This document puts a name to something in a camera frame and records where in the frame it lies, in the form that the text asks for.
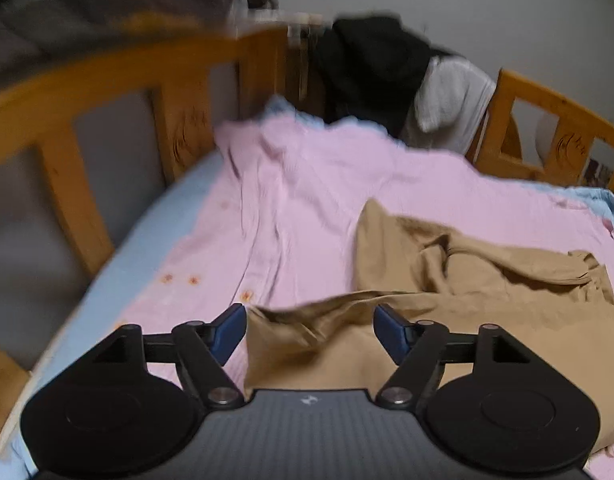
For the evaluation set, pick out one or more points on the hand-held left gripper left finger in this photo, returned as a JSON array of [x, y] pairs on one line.
[[229, 332]]

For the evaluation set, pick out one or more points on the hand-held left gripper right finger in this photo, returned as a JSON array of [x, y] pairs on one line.
[[393, 332]]

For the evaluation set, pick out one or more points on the tan zip jacket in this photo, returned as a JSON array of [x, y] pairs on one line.
[[487, 320]]

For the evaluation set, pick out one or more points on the clear plastic bag of clothes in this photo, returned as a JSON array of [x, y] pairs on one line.
[[87, 5]]

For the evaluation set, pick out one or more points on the pink blanket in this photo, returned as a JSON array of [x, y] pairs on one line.
[[297, 200]]

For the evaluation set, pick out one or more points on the white grey cloth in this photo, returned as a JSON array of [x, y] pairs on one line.
[[452, 95]]

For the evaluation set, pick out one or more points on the black garment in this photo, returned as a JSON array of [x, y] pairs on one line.
[[372, 65]]

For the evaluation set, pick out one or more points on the wooden bed frame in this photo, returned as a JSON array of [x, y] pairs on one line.
[[122, 270]]

